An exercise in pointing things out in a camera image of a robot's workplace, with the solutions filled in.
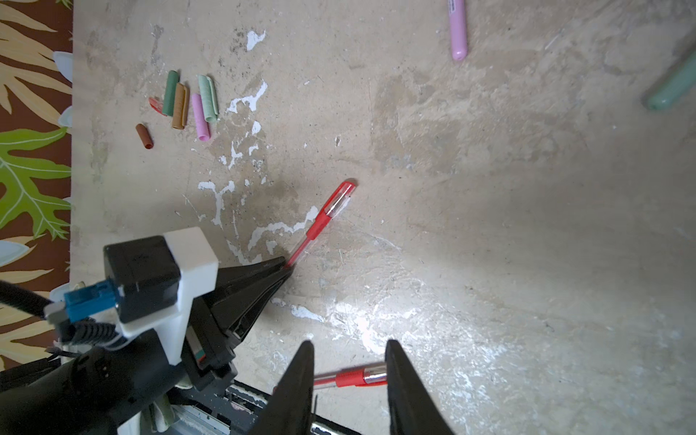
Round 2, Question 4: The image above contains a red pen cap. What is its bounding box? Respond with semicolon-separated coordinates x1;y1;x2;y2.
148;97;165;115

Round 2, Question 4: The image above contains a pink pen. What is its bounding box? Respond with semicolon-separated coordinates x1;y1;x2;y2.
447;0;469;62

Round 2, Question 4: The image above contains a dark green pen cap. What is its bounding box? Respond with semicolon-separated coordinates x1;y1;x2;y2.
161;70;179;117

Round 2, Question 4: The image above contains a dark red marker cap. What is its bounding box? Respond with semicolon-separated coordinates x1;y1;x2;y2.
136;123;154;150

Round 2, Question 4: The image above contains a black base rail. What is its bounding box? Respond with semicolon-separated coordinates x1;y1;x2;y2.
162;377;360;435

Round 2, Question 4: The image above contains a red gel pen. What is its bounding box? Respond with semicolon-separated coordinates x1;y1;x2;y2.
314;362;387;390
286;179;358;268

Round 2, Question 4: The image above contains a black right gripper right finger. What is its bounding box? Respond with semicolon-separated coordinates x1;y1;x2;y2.
385;340;453;435

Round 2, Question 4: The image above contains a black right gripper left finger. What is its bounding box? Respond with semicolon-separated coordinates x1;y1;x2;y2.
248;341;315;434

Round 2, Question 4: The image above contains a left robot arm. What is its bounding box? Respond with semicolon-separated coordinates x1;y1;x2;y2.
1;257;293;434

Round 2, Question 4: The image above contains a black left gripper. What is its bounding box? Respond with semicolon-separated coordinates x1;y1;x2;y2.
181;257;293;392

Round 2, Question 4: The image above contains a light green pen cap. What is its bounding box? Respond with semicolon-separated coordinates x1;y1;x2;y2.
198;74;219;123

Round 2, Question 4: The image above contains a light green pen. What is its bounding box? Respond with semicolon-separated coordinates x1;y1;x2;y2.
645;52;695;112

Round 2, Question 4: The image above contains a pink pen cap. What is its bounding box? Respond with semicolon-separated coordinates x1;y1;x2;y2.
190;94;211;141

